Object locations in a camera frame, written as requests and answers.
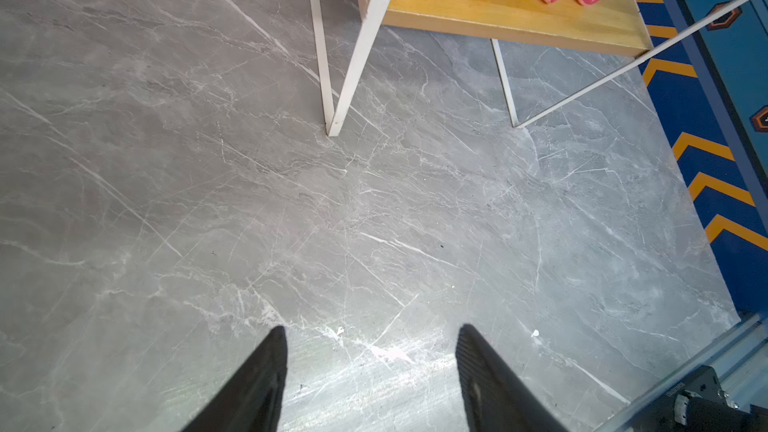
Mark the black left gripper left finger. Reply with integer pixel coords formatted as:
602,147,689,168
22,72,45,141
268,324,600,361
183,326,288,432

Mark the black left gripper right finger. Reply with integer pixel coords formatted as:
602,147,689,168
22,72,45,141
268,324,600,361
455,324,565,432

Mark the wooden two-tier shelf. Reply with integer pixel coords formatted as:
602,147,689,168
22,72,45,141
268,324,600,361
310,0,751,137

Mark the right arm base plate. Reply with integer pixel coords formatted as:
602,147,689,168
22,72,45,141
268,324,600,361
628,365,767,432

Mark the aluminium mounting rail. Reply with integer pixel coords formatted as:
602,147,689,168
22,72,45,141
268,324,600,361
598,314,767,431

